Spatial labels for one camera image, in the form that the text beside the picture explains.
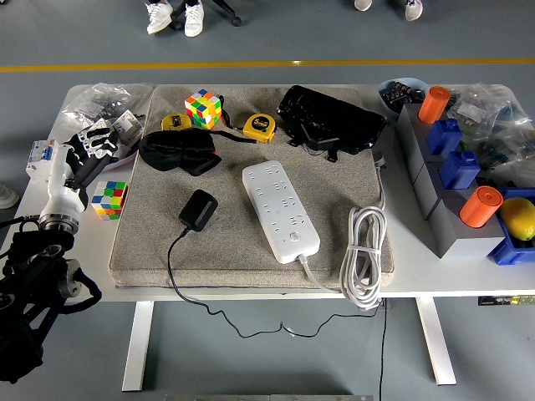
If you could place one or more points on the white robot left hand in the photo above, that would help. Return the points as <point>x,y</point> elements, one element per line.
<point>62,196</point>

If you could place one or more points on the black power adapter plug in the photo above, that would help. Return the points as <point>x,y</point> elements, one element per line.
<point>198,209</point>

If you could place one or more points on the white power strip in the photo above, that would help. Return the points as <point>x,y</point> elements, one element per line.
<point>280,209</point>

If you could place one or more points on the glossy black case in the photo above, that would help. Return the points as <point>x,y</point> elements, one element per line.
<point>330,117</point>

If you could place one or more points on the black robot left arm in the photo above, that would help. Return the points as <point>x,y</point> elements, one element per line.
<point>29,271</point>

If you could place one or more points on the white circuit breaker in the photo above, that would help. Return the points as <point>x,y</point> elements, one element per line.
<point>37,160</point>

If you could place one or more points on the stickerless Rubik's cube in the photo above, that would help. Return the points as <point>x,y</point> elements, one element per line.
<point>108,200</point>

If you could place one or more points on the white shoe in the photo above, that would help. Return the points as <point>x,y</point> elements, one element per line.
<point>6,196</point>
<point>194,18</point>
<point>159,17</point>

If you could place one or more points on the clear bag of screws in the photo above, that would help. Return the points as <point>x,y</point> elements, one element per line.
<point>96,102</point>

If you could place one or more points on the black cloth pouch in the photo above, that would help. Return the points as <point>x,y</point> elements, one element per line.
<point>175,150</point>

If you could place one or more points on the yellow tape measure picture label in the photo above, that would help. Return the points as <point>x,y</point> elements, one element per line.
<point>173,122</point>

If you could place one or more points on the white-edged Rubik's cube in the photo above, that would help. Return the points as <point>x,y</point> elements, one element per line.
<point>202,108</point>

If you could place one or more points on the white table leg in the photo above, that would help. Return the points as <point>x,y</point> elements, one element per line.
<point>138,346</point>
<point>436,342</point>

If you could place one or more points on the yellow tape measure black label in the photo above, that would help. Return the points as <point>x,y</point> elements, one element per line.
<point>259,127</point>

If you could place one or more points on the black chair base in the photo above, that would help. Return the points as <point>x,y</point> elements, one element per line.
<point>236,20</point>

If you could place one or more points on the grey-brown mat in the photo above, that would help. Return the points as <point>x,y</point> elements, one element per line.
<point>326,184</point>

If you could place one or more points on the light blue bowl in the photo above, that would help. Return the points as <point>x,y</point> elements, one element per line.
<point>382,99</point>

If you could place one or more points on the grey-white shoe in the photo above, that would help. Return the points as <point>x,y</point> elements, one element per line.
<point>363,4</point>
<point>414,9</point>

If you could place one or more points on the orange cylinder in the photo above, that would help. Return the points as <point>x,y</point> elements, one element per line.
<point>432,106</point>
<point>478,206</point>

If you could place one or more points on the blue plastic block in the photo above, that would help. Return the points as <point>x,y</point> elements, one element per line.
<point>443,138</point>
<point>460,171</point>

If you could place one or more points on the grey block holder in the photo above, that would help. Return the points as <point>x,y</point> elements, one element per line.
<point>455,242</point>

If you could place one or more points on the clear bag of parts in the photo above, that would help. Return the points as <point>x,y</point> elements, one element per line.
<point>510,154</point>
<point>480,104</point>

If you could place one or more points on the blue plastic bin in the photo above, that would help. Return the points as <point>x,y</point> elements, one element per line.
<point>505,252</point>

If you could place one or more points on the dark label strip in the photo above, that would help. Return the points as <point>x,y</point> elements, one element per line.
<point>501,301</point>

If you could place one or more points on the yellow lemon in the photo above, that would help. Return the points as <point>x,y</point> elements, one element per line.
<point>518,217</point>

